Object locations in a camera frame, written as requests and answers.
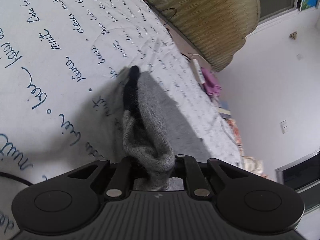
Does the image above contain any peach patterned cloth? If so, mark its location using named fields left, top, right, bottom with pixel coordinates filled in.
left=220, top=102, right=244, bottom=155

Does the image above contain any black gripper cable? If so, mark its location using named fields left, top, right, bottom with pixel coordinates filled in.
left=0, top=171, right=34, bottom=187

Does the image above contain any purple cloth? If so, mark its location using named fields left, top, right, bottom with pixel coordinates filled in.
left=201, top=67, right=222, bottom=98

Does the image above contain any grey sweater with navy sleeves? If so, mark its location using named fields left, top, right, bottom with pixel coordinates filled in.
left=110, top=66, right=212, bottom=193

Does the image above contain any olive padded headboard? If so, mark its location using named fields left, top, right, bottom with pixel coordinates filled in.
left=130, top=0, right=261, bottom=73

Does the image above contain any black looped cable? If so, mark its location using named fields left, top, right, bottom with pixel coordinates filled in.
left=157, top=8, right=178, bottom=27

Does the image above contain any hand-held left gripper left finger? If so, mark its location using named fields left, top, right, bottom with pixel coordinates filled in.
left=67, top=157, right=135, bottom=198

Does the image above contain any white jacket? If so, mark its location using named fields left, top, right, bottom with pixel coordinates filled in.
left=241, top=155, right=264, bottom=178

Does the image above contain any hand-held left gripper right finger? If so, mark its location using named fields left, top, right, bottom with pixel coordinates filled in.
left=174, top=154, right=242, bottom=198

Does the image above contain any white script-printed blanket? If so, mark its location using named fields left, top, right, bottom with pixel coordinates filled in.
left=0, top=0, right=244, bottom=240

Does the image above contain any dark framed window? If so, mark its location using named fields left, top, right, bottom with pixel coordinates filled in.
left=276, top=151, right=320, bottom=213

